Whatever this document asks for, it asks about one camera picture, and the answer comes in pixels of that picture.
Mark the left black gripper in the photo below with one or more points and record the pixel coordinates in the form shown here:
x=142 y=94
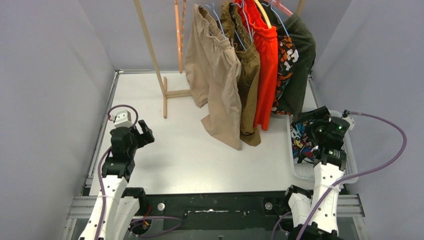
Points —
x=138 y=134

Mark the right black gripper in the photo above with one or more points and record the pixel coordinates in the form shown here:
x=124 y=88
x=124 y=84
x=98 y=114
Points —
x=322 y=115

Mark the comic print shorts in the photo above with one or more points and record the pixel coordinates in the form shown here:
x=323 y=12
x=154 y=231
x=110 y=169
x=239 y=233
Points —
x=301 y=145

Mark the wooden clothes rack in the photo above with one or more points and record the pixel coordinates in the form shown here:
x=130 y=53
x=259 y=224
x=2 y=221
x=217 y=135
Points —
x=163 y=82

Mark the white plastic basket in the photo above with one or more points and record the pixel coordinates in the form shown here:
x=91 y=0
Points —
x=305 y=171

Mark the beige shorts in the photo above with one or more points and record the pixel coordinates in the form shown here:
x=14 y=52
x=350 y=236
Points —
x=212 y=71

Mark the wooden clothes hanger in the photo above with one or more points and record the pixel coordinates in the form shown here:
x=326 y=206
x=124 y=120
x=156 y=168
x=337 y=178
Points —
x=180 y=23

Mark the light blue wire hanger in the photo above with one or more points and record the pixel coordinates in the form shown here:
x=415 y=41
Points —
x=211 y=6

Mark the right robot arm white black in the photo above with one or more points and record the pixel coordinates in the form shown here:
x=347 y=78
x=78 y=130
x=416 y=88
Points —
x=314 y=214

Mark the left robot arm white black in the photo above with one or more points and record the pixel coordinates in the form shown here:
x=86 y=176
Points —
x=117 y=203

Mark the red orange shorts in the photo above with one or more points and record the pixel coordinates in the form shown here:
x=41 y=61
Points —
x=268 y=54

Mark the dark green patterned shorts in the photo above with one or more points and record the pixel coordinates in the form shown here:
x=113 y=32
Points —
x=296 y=57

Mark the olive brown shorts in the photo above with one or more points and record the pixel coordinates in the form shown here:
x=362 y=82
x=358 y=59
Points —
x=246 y=52

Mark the cream wooden hanger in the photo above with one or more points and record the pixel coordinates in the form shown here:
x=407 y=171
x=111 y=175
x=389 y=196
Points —
x=263 y=13

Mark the pink plastic hanger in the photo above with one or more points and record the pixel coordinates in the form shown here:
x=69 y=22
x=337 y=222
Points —
x=281 y=7

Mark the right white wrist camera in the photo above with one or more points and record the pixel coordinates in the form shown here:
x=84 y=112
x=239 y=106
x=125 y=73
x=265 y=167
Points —
x=346 y=115

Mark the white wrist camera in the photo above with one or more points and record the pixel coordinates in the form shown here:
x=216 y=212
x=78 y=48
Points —
x=123 y=119
x=346 y=115

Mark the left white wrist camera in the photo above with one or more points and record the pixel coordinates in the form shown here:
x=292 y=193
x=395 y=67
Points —
x=123 y=119

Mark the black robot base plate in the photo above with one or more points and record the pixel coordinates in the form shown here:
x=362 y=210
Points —
x=217 y=211

